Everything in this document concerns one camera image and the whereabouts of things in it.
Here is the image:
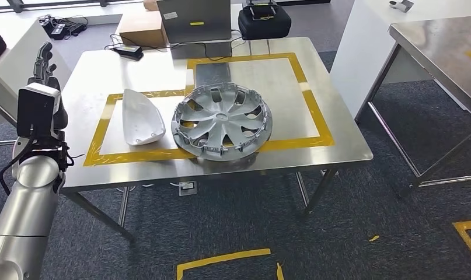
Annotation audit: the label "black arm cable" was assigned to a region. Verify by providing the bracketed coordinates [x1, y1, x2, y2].
[0, 135, 41, 197]

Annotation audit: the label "grey case with yellow sticker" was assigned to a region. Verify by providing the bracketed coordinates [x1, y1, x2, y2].
[156, 0, 232, 44]

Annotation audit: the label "black power adapter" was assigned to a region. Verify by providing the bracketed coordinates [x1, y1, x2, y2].
[114, 44, 144, 62]

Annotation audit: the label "black table cable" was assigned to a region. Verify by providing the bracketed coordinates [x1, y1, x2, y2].
[104, 33, 245, 60]

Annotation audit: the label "silver wheel hubcap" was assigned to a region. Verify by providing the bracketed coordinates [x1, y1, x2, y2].
[170, 82, 274, 162]

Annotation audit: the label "steel workbench table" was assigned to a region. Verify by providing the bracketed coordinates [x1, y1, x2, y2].
[59, 36, 374, 242]

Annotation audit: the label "brown cardboard box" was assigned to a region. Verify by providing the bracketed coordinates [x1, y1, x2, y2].
[118, 10, 169, 48]

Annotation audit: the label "white plastic shell part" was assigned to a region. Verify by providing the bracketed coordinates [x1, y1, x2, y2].
[121, 88, 166, 147]

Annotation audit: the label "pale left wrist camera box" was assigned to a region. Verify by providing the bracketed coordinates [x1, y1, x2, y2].
[18, 82, 62, 116]

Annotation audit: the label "white cabinet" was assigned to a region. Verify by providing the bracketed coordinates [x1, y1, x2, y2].
[330, 0, 471, 120]

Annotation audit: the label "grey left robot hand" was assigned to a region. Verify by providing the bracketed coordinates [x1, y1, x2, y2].
[26, 41, 69, 132]

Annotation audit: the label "white desk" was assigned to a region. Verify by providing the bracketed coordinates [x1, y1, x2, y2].
[0, 17, 72, 148]

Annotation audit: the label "floor socket box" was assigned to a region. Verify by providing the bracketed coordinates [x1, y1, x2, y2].
[177, 180, 198, 197]

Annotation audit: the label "black power adapters with cables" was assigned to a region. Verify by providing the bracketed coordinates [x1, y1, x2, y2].
[38, 15, 89, 41]

